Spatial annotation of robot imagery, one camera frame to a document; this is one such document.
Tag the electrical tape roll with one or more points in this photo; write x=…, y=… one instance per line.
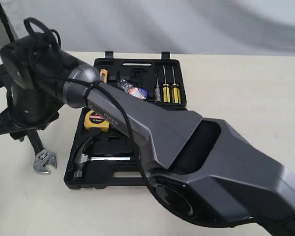
x=132, y=90

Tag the black metal stand pole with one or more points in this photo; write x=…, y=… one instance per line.
x=4, y=20

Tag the yellow black screwdriver right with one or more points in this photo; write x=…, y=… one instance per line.
x=175, y=89

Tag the clear tester screwdriver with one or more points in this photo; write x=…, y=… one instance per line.
x=157, y=90

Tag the adjustable wrench black handle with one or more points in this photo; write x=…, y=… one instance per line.
x=43, y=158

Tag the orange utility knife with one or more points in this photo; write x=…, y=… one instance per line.
x=104, y=75

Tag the yellow tape measure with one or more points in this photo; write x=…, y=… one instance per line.
x=94, y=120

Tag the claw hammer black handle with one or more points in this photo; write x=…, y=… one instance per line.
x=109, y=150

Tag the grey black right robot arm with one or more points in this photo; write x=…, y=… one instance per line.
x=200, y=169

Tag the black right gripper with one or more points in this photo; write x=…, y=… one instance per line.
x=28, y=105

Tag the yellow black screwdriver left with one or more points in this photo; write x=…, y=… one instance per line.
x=166, y=91

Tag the yellow black screwdriver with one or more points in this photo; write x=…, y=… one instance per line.
x=166, y=91
x=175, y=89

